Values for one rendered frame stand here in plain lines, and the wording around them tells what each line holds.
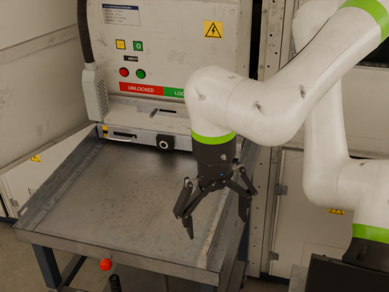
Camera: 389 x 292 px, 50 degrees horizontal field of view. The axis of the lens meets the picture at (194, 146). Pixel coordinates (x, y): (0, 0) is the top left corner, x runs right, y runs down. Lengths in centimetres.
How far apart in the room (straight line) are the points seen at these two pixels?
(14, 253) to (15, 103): 115
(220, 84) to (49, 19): 93
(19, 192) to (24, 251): 32
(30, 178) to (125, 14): 119
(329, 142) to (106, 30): 76
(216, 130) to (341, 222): 112
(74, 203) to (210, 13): 70
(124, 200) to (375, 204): 73
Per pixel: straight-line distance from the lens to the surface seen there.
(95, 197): 137
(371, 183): 101
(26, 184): 234
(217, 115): 75
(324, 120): 109
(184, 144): 147
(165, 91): 140
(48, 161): 214
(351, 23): 90
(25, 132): 161
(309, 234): 190
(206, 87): 76
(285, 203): 179
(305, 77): 76
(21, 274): 239
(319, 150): 109
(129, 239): 122
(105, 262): 119
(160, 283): 196
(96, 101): 140
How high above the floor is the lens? 172
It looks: 35 degrees down
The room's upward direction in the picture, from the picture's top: 2 degrees counter-clockwise
